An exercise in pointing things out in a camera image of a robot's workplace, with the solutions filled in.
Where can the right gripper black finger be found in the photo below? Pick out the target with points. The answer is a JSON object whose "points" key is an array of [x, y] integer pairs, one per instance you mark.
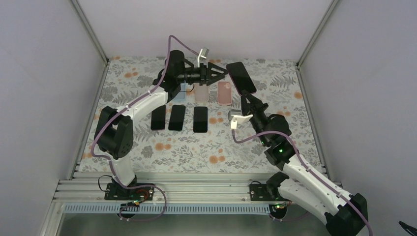
{"points": [[245, 105], [256, 104]]}

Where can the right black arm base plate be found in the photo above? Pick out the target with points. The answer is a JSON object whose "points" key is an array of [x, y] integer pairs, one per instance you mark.
{"points": [[260, 192]]}

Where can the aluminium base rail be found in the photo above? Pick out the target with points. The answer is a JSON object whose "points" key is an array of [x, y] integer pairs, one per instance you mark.
{"points": [[186, 188]]}

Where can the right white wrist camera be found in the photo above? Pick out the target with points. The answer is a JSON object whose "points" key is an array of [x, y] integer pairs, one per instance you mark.
{"points": [[236, 117]]}

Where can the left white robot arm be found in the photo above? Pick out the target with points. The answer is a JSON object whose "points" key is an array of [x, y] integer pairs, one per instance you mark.
{"points": [[114, 131]]}

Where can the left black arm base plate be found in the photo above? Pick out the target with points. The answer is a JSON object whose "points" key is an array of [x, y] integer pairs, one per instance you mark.
{"points": [[114, 192]]}

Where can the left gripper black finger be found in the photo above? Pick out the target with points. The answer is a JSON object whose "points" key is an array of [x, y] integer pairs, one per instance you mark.
{"points": [[214, 77], [214, 68]]}

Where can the light blue phone case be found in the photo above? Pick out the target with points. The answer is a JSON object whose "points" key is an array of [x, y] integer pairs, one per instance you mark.
{"points": [[182, 93]]}

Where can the aluminium corner frame post right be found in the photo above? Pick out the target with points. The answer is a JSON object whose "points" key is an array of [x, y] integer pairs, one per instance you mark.
{"points": [[333, 4]]}

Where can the black smartphone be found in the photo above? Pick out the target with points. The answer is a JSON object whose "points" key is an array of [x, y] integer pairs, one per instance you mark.
{"points": [[200, 120], [158, 118], [240, 78], [177, 118]]}

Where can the aluminium corner frame post left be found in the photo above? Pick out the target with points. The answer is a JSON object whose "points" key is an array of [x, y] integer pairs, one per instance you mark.
{"points": [[86, 24]]}

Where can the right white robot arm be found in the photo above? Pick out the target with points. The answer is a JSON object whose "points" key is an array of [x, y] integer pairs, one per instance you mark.
{"points": [[342, 213]]}

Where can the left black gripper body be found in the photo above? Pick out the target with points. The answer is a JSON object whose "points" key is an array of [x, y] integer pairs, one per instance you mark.
{"points": [[200, 77]]}

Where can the pink phone case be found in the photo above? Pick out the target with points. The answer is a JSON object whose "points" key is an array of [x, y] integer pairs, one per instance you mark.
{"points": [[224, 93]]}

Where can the aluminium corner frame post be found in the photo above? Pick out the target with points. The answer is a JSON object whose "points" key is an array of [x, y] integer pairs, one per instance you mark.
{"points": [[86, 24], [333, 4]]}

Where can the grey slotted cable duct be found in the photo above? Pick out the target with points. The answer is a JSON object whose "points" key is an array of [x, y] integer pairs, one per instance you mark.
{"points": [[149, 208]]}

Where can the beige phone case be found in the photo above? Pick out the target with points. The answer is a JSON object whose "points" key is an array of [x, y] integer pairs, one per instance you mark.
{"points": [[201, 93]]}

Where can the floral patterned table mat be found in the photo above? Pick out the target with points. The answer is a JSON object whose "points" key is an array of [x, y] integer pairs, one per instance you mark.
{"points": [[184, 151]]}

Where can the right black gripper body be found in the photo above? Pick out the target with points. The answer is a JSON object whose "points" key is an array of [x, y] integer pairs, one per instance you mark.
{"points": [[253, 109]]}

